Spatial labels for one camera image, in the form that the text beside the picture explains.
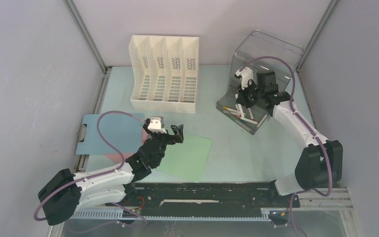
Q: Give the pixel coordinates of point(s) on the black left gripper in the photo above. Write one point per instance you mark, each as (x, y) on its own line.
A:
(172, 139)

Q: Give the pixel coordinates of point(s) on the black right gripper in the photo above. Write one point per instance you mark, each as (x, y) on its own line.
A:
(242, 98)

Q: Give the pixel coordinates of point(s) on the yellow capped pen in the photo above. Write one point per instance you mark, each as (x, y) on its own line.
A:
(233, 111)

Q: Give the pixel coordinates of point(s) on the red capped white marker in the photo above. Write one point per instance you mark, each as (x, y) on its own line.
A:
(248, 120)

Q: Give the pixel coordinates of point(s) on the green clipboard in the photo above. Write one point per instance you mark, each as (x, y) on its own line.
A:
(187, 160)

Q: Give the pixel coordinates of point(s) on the transparent grey drawer box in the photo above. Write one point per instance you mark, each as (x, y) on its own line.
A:
(272, 61)

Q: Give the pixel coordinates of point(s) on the white marker pen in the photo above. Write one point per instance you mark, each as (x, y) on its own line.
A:
(240, 110)

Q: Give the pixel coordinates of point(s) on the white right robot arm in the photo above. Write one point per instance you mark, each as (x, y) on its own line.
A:
(321, 159)

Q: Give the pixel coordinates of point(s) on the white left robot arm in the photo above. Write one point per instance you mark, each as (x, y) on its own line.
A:
(67, 193)

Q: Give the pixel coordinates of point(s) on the blue clipboard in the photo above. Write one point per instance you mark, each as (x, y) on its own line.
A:
(122, 131)

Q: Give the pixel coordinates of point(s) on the pink paper sheet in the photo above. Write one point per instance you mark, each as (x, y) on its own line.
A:
(117, 158)

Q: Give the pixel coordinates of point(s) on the white file organizer rack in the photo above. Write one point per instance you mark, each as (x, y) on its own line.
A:
(166, 70)

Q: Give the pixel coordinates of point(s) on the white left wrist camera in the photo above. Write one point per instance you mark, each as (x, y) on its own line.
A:
(156, 125)

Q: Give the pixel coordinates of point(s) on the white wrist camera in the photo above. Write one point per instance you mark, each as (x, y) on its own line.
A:
(245, 75)
(156, 125)

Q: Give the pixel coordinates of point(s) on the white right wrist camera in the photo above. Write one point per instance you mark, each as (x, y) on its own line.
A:
(245, 75)

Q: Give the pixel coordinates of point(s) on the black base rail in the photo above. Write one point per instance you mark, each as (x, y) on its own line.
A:
(206, 200)

